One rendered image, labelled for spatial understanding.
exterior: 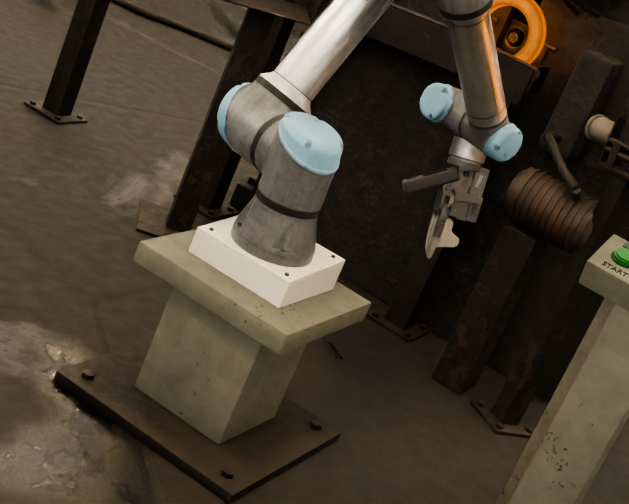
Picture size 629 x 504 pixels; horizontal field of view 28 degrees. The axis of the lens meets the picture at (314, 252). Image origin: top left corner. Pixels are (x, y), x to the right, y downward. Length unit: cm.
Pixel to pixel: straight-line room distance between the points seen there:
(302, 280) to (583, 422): 53
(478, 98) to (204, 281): 62
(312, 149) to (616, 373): 62
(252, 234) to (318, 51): 34
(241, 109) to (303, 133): 16
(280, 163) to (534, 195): 80
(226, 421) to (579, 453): 60
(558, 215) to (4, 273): 116
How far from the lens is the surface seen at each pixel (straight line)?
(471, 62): 227
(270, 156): 212
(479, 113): 236
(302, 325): 209
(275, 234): 212
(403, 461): 250
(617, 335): 212
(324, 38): 221
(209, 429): 223
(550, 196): 273
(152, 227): 304
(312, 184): 210
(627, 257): 212
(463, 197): 257
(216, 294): 209
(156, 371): 226
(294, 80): 221
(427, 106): 248
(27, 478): 200
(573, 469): 220
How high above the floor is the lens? 111
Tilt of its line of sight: 19 degrees down
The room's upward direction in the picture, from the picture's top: 23 degrees clockwise
